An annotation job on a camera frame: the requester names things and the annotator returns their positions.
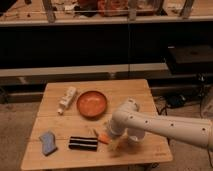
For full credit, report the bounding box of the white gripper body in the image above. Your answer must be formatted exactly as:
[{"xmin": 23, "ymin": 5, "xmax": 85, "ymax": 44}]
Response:
[{"xmin": 105, "ymin": 121, "xmax": 125, "ymax": 153}]

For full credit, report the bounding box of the orange pepper with green stem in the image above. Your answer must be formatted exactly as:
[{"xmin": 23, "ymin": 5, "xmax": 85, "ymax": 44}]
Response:
[{"xmin": 93, "ymin": 130, "xmax": 110, "ymax": 144}]

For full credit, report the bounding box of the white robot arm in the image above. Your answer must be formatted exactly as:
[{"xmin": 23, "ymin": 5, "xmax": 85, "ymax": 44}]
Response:
[{"xmin": 106, "ymin": 98, "xmax": 213, "ymax": 152}]

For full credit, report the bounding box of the white ceramic cup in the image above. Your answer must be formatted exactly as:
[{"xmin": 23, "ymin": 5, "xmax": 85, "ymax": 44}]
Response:
[{"xmin": 127, "ymin": 129, "xmax": 145, "ymax": 144}]

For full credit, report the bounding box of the orange ceramic bowl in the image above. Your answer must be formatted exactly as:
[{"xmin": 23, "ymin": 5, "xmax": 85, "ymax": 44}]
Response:
[{"xmin": 76, "ymin": 91, "xmax": 107, "ymax": 118}]

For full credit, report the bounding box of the black white striped block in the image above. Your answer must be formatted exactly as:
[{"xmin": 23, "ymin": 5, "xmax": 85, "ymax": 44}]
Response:
[{"xmin": 68, "ymin": 136, "xmax": 98, "ymax": 151}]

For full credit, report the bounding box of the wooden table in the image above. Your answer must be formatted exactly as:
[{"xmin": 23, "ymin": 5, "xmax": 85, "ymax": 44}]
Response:
[{"xmin": 21, "ymin": 79, "xmax": 172, "ymax": 171}]

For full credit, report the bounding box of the white plastic bottle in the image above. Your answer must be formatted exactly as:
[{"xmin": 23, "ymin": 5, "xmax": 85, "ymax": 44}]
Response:
[{"xmin": 57, "ymin": 87, "xmax": 77, "ymax": 115}]

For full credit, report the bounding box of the blue sponge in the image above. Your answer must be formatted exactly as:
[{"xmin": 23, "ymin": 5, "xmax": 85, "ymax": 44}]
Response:
[{"xmin": 39, "ymin": 131, "xmax": 57, "ymax": 156}]

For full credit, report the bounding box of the black box on shelf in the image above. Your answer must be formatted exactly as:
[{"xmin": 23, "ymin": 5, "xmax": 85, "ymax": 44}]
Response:
[{"xmin": 165, "ymin": 45, "xmax": 213, "ymax": 74}]

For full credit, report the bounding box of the black cable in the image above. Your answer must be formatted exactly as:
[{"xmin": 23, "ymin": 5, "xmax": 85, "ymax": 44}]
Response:
[{"xmin": 153, "ymin": 96, "xmax": 174, "ymax": 117}]

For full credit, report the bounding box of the metal shelf rail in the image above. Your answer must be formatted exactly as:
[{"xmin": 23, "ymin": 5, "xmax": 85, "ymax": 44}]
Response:
[{"xmin": 0, "ymin": 63, "xmax": 168, "ymax": 84}]

